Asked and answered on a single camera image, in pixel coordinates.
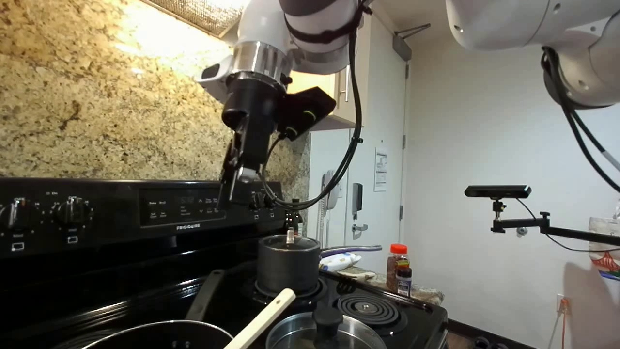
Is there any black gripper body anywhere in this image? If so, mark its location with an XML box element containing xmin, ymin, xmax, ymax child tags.
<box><xmin>221</xmin><ymin>72</ymin><xmax>285</xmax><ymax>173</ymax></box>

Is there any wooden spoon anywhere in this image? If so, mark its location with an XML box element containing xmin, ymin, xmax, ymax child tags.
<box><xmin>221</xmin><ymin>288</ymin><xmax>298</xmax><ymax>349</ymax></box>

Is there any small dark saucepan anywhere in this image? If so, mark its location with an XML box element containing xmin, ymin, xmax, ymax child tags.
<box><xmin>256</xmin><ymin>233</ymin><xmax>384</xmax><ymax>299</ymax></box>

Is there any light wooden cabinet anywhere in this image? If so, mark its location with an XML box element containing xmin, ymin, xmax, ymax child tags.
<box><xmin>283</xmin><ymin>0</ymin><xmax>376</xmax><ymax>134</ymax></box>

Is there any black door keypad lock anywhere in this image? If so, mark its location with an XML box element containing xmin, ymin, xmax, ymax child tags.
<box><xmin>351</xmin><ymin>183</ymin><xmax>366</xmax><ymax>216</ymax></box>

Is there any white tube item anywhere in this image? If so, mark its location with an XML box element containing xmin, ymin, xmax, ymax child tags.
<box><xmin>318</xmin><ymin>253</ymin><xmax>364</xmax><ymax>276</ymax></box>

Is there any covered black coil burner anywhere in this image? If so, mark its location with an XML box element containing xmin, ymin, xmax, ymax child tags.
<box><xmin>250</xmin><ymin>278</ymin><xmax>329</xmax><ymax>311</ymax></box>

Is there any white paper notice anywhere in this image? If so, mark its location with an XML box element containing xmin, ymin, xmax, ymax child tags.
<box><xmin>372</xmin><ymin>150</ymin><xmax>391</xmax><ymax>194</ymax></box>

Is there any black electric stove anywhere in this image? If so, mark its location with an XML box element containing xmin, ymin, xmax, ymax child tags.
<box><xmin>0</xmin><ymin>177</ymin><xmax>451</xmax><ymax>349</ymax></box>

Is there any grey door closer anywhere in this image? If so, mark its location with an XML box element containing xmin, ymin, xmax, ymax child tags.
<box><xmin>391</xmin><ymin>22</ymin><xmax>432</xmax><ymax>65</ymax></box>

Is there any bare black coil burner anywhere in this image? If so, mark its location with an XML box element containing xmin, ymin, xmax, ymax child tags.
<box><xmin>333</xmin><ymin>291</ymin><xmax>401</xmax><ymax>330</ymax></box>

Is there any red cap spice bottle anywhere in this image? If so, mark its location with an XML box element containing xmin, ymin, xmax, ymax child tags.
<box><xmin>386</xmin><ymin>243</ymin><xmax>415</xmax><ymax>301</ymax></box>

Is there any white draped object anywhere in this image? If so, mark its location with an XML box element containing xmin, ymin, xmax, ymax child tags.
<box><xmin>560</xmin><ymin>260</ymin><xmax>620</xmax><ymax>349</ymax></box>

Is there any clear plastic bag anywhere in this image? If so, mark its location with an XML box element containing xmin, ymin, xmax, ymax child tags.
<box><xmin>587</xmin><ymin>216</ymin><xmax>620</xmax><ymax>282</ymax></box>

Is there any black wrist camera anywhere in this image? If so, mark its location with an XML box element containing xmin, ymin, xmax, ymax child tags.
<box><xmin>277</xmin><ymin>86</ymin><xmax>339</xmax><ymax>144</ymax></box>

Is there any white wall phone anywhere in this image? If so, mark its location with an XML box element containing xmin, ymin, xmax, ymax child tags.
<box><xmin>320</xmin><ymin>169</ymin><xmax>343</xmax><ymax>214</ymax></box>

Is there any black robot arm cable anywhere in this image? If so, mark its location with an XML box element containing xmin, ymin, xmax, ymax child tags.
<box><xmin>258</xmin><ymin>26</ymin><xmax>620</xmax><ymax>214</ymax></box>

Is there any black exterior camera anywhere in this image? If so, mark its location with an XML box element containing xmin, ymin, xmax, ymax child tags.
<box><xmin>463</xmin><ymin>185</ymin><xmax>533</xmax><ymax>202</ymax></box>

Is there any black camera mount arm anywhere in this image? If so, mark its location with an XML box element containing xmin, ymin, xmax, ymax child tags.
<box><xmin>488</xmin><ymin>198</ymin><xmax>620</xmax><ymax>249</ymax></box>

